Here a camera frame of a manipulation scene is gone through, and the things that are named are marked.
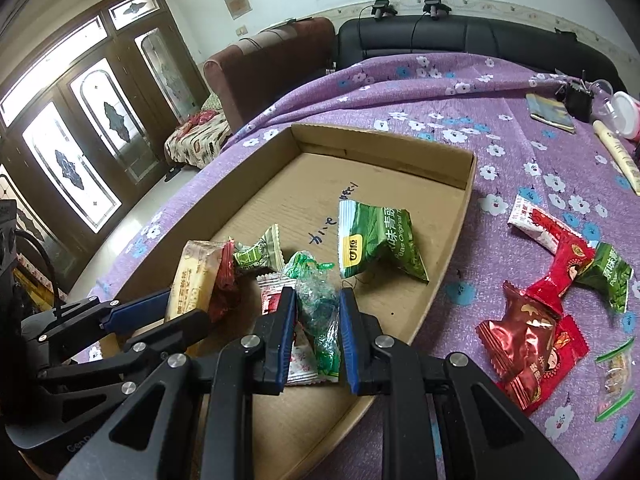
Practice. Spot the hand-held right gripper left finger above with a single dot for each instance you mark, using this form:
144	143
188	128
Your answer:
286	340

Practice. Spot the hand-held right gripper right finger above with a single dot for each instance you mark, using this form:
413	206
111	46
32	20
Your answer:
350	345

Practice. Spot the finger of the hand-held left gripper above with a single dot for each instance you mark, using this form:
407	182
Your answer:
170	337
135	310

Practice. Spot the white red patterned snack packet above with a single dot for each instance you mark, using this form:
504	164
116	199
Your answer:
302	360

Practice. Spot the clear green candy wrapper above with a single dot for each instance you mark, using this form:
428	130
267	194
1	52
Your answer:
315	310

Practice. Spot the beige biscuit packet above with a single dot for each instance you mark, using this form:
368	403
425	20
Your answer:
192	280

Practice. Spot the cardboard tray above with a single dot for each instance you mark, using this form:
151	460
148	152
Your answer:
310	185

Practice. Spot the dark red shiny snack packet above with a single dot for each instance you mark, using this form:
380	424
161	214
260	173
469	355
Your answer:
520	340

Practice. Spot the red doll print snack packet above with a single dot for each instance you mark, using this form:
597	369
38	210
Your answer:
567	350

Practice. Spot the long white red snack packet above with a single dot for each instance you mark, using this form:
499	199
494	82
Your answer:
540	225

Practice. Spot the red candy packet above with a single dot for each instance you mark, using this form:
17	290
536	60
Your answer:
562	270

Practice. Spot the clear green striped zip bag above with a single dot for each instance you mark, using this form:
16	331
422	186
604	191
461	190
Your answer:
615	380

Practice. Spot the small red snack packet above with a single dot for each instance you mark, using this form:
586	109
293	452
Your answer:
225	285

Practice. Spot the small green white candy packet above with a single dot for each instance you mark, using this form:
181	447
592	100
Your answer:
257	255

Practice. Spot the green pea snack packet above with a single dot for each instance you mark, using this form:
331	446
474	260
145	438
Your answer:
380	240
607	280

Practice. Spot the dark slippers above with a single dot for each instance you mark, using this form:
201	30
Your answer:
173	175

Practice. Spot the patterned beige blanket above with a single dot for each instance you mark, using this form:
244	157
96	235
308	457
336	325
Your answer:
197	142

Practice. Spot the wooden glass panel door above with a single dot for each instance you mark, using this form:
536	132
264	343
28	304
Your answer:
85	135

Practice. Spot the red cloth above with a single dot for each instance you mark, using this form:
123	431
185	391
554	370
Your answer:
197	119

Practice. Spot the green patterned pillow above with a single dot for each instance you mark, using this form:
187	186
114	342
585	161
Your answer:
211	104

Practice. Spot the purple floral tablecloth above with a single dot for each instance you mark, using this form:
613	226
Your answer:
500	135

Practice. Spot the brown fabric sofa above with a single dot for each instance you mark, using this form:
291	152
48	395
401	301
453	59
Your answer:
270	65

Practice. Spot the paperback book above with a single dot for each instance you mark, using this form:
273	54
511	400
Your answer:
550	112

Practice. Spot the cream coloured tube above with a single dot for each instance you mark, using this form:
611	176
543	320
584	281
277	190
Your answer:
617	155

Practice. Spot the small black box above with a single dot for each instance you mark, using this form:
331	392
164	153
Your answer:
577	102

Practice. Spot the black leather sofa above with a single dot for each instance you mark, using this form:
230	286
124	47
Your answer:
475	35

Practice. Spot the white pink round container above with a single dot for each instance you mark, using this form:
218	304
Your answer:
625	115

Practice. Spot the wall light switch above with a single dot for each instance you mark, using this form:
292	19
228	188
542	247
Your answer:
241	30

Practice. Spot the wall plaque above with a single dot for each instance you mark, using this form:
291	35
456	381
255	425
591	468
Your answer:
237	3

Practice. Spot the black clamp camera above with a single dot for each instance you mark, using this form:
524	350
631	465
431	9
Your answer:
383	9
436	6

